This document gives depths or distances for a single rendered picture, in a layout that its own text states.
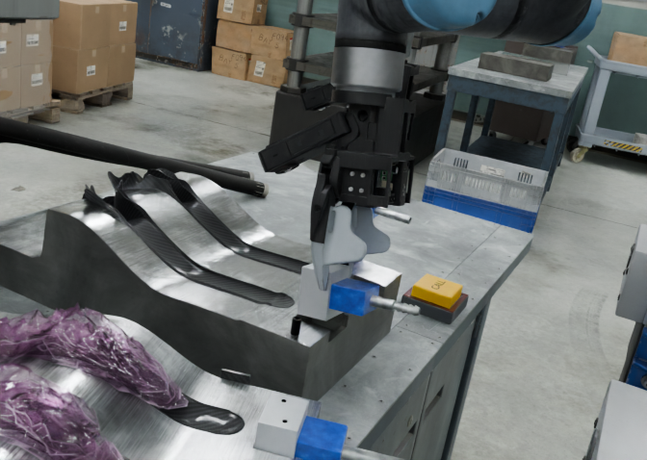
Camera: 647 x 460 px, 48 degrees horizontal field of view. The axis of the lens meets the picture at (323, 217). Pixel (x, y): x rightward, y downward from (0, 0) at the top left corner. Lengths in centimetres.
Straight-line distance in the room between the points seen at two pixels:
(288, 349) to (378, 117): 26
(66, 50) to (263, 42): 265
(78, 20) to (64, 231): 441
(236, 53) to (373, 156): 689
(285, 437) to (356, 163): 28
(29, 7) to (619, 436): 129
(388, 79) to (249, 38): 681
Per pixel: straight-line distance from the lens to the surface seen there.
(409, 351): 98
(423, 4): 66
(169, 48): 788
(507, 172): 428
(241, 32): 761
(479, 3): 67
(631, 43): 653
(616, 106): 716
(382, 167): 74
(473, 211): 396
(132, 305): 89
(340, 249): 76
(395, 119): 75
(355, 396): 87
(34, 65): 486
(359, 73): 75
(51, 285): 98
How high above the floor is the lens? 126
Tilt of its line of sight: 19 degrees down
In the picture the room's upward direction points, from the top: 9 degrees clockwise
